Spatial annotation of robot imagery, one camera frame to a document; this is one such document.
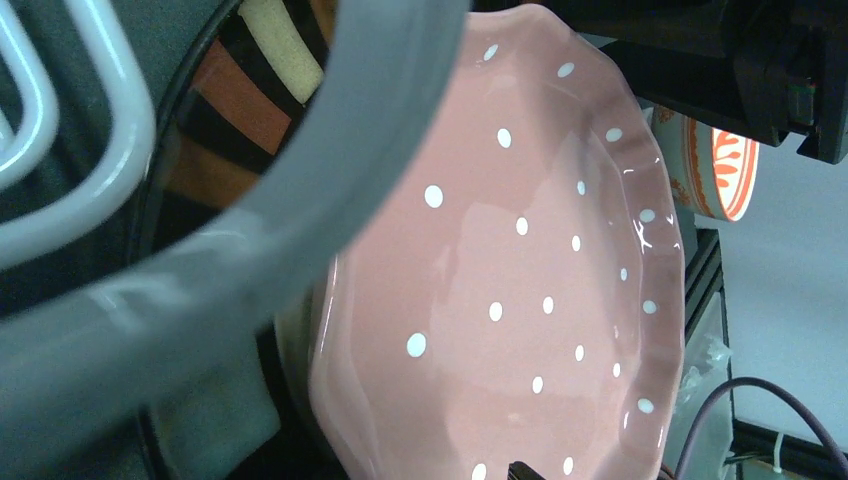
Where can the dark striped plate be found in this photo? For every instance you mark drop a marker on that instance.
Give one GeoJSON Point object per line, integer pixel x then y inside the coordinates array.
{"type": "Point", "coordinates": [241, 93]}

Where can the pink polka dot plate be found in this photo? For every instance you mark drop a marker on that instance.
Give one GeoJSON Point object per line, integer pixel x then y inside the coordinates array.
{"type": "Point", "coordinates": [519, 297]}

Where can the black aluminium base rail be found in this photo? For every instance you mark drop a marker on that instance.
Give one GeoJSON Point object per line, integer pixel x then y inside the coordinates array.
{"type": "Point", "coordinates": [725, 445]}

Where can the orange floral bowl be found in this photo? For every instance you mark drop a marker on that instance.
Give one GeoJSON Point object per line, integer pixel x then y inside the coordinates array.
{"type": "Point", "coordinates": [712, 172]}

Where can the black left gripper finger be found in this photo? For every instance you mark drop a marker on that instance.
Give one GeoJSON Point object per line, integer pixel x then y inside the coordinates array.
{"type": "Point", "coordinates": [521, 471]}

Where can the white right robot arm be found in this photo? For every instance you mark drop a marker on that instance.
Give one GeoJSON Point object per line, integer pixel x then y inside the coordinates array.
{"type": "Point", "coordinates": [760, 69]}

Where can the white wire dish rack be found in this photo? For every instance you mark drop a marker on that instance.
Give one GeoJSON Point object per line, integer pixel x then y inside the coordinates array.
{"type": "Point", "coordinates": [75, 367]}

